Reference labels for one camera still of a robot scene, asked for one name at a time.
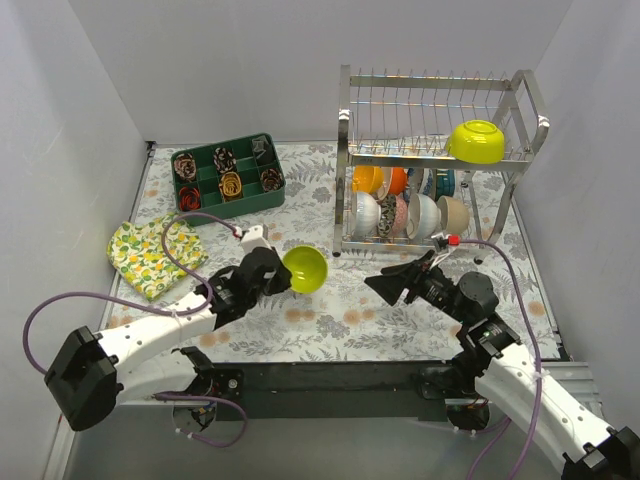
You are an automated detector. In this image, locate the lime green bowl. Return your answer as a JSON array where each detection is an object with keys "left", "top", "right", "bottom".
[
  {"left": 282, "top": 245, "right": 328, "bottom": 294},
  {"left": 445, "top": 119, "right": 505, "bottom": 165}
]

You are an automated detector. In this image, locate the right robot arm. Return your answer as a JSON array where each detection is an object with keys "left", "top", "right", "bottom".
[{"left": 365, "top": 251, "right": 639, "bottom": 479}]

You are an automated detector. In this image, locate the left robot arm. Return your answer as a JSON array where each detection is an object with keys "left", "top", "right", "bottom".
[{"left": 44, "top": 247, "right": 292, "bottom": 432}]

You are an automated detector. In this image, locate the steel two-tier dish rack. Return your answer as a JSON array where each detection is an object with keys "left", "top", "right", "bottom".
[{"left": 332, "top": 65, "right": 550, "bottom": 256}]

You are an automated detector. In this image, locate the light blue white bowl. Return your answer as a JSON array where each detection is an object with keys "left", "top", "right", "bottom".
[{"left": 406, "top": 193, "right": 441, "bottom": 241}]

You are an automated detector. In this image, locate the dark floral pink bowl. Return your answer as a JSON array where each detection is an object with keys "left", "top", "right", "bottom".
[{"left": 377, "top": 194, "right": 408, "bottom": 238}]

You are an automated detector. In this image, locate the white ribbed bowl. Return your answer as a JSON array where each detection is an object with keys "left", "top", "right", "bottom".
[{"left": 350, "top": 191, "right": 381, "bottom": 238}]

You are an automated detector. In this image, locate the beige bowl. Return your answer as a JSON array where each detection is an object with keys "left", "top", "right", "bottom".
[{"left": 436, "top": 196, "right": 470, "bottom": 235}]

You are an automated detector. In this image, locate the floral table mat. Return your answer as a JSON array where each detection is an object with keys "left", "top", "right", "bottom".
[{"left": 133, "top": 143, "right": 561, "bottom": 362}]

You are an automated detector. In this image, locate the blue floral white bowl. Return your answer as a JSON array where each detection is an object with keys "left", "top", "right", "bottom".
[{"left": 404, "top": 168, "right": 436, "bottom": 200}]

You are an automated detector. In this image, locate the teal bowl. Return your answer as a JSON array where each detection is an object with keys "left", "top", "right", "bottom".
[{"left": 434, "top": 169, "right": 456, "bottom": 200}]

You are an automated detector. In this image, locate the yellow orange bowl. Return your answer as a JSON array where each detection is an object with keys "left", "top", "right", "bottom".
[{"left": 352, "top": 165, "right": 384, "bottom": 194}]

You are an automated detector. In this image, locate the yellow black rolled tie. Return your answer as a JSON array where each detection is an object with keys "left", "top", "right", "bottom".
[{"left": 219, "top": 171, "right": 243, "bottom": 202}]

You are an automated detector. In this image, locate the red black rolled tie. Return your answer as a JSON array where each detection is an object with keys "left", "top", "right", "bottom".
[{"left": 178, "top": 186, "right": 201, "bottom": 212}]

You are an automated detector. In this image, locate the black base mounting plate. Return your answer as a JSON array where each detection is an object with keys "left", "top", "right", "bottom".
[{"left": 199, "top": 359, "right": 494, "bottom": 421}]

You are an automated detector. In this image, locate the green compartment tray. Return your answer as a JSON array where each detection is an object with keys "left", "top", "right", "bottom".
[{"left": 170, "top": 133, "right": 286, "bottom": 219}]

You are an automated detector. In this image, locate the lemon print cloth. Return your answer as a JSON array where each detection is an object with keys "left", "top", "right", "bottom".
[{"left": 106, "top": 213, "right": 209, "bottom": 301}]

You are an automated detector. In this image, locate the dark floral rolled tie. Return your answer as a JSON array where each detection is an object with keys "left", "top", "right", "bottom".
[{"left": 213, "top": 147, "right": 237, "bottom": 175}]

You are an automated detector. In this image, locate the dark grey rolled tie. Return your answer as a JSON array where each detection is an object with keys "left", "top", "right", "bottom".
[{"left": 251, "top": 134, "right": 274, "bottom": 165}]

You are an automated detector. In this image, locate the pink brown rolled tie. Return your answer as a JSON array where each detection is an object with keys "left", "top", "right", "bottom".
[{"left": 173, "top": 153, "right": 197, "bottom": 182}]

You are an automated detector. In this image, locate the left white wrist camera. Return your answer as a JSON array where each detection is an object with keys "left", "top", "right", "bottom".
[{"left": 235, "top": 225, "right": 271, "bottom": 255}]

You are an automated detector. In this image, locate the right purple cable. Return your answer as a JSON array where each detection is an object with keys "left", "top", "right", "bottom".
[{"left": 457, "top": 238, "right": 544, "bottom": 480}]

